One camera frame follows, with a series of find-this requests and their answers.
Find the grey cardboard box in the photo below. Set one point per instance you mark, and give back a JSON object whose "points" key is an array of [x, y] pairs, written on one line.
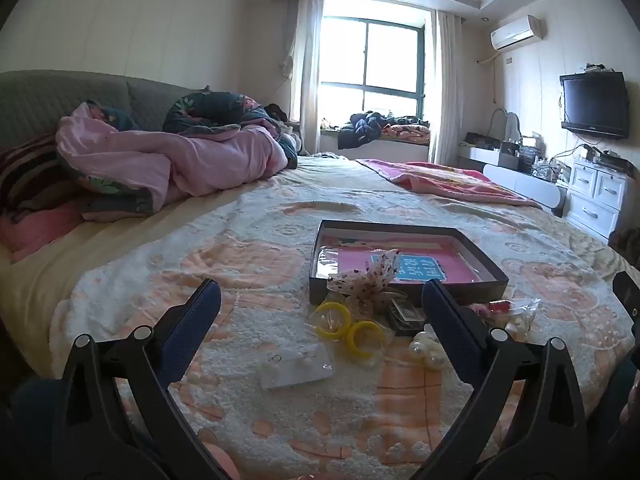
{"points": [[480, 294]]}

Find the polka-dot bow scrunchie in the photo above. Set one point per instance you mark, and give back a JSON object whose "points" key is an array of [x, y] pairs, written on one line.
{"points": [[365, 280]]}

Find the green padded headboard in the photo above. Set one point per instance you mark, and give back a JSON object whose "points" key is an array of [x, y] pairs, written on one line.
{"points": [[60, 95]]}

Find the colourful folded blanket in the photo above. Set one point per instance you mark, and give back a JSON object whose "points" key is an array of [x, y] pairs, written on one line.
{"points": [[407, 132]]}

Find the dressing table mirror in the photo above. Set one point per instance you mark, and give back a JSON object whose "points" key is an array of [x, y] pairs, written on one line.
{"points": [[505, 125]]}

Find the pink sheet with blue label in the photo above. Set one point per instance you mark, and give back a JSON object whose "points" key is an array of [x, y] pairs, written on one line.
{"points": [[450, 260]]}

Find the white air conditioner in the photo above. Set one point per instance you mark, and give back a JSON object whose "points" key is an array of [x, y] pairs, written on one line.
{"points": [[517, 32]]}

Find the clothes pile on windowsill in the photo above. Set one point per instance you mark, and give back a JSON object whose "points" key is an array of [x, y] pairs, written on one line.
{"points": [[362, 127]]}

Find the black set-top device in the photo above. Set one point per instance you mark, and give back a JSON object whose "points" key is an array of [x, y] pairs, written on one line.
{"points": [[615, 160]]}

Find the dark floral quilt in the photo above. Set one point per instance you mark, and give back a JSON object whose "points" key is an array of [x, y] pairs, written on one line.
{"points": [[220, 107]]}

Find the bagged yellow hoop earrings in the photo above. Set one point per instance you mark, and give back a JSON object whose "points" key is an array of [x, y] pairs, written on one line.
{"points": [[353, 344]]}

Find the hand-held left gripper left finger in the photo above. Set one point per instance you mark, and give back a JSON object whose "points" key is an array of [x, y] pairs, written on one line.
{"points": [[200, 305]]}

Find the white dressing table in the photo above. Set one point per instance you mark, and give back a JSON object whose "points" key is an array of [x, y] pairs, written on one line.
{"points": [[520, 182]]}

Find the pink quilt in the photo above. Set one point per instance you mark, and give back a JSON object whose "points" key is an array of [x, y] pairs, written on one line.
{"points": [[200, 160]]}

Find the clear case of hair pins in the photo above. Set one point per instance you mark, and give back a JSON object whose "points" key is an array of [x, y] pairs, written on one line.
{"points": [[405, 315]]}

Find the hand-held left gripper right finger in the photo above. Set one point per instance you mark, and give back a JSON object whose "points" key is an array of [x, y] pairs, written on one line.
{"points": [[445, 320]]}

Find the pink pillow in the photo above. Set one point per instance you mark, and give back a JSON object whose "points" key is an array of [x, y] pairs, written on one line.
{"points": [[40, 227]]}

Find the striped pillow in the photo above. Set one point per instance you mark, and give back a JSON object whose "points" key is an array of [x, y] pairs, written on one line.
{"points": [[25, 170]]}

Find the pearl earrings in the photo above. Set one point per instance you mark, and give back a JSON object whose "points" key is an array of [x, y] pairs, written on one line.
{"points": [[300, 370]]}

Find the sheer white curtain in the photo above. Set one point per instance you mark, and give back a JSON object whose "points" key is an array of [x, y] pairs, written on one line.
{"points": [[307, 75], [445, 90]]}

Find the dark brown bag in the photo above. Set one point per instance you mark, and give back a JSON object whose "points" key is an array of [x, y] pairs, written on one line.
{"points": [[627, 245]]}

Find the peach patterned bed blanket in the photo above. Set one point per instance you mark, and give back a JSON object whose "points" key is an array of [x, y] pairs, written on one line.
{"points": [[250, 240]]}

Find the black wall television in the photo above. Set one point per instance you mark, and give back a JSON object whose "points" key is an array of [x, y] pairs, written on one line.
{"points": [[595, 102]]}

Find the pink red blanket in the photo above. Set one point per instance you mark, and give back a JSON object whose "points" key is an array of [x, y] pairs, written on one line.
{"points": [[440, 177]]}

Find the window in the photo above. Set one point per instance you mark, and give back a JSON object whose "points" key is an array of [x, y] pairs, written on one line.
{"points": [[370, 55]]}

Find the white drawer cabinet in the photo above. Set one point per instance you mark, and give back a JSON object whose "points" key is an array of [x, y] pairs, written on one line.
{"points": [[595, 195]]}

